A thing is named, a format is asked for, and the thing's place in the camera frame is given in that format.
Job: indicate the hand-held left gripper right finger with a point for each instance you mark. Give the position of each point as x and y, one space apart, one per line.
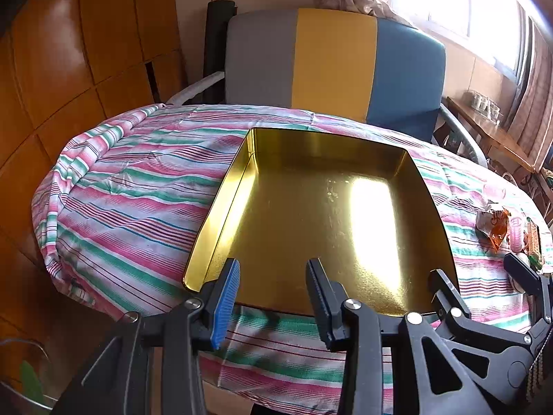
319 294

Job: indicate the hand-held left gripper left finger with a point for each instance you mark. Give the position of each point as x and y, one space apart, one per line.
227 302

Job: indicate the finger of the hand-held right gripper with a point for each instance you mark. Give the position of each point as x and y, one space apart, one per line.
522 274
445 289

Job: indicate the gold tin tray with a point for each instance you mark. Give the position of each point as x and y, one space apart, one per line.
302 203

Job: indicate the green yellow patterned box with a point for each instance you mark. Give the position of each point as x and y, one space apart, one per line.
534 242

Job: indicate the small pink bottle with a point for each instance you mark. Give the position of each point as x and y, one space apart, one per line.
516 233

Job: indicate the white orange snack wrapper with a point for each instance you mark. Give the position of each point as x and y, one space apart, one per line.
492 224

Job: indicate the treadle sewing table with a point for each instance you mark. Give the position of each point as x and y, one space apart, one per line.
538 194

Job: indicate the striped tablecloth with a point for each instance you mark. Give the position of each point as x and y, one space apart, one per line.
129 207

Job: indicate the wooden side table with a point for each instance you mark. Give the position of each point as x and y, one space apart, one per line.
497 138

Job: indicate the potted green plant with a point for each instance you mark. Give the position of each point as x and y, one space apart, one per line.
30 380

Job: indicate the grey yellow blue chair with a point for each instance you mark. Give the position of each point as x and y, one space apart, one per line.
332 56

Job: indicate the black rolled mat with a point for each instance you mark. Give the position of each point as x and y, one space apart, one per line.
214 52

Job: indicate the window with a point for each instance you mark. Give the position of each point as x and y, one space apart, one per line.
466 4

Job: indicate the wooden panelled cabinet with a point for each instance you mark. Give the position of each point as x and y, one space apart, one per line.
65 73

